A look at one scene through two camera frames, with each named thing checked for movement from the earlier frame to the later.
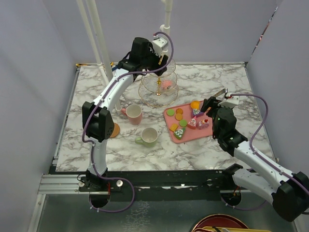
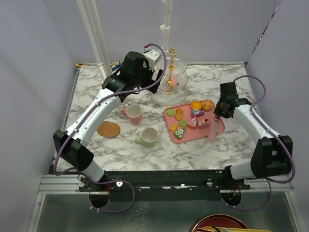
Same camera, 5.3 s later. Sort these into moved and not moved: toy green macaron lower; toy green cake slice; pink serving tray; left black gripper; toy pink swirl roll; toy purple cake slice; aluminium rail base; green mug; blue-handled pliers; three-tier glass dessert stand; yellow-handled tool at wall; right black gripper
Moved: three-tier glass dessert stand; right black gripper; toy pink swirl roll; left black gripper
Not moved: green mug; toy green macaron lower; blue-handled pliers; toy purple cake slice; toy green cake slice; aluminium rail base; pink serving tray; yellow-handled tool at wall
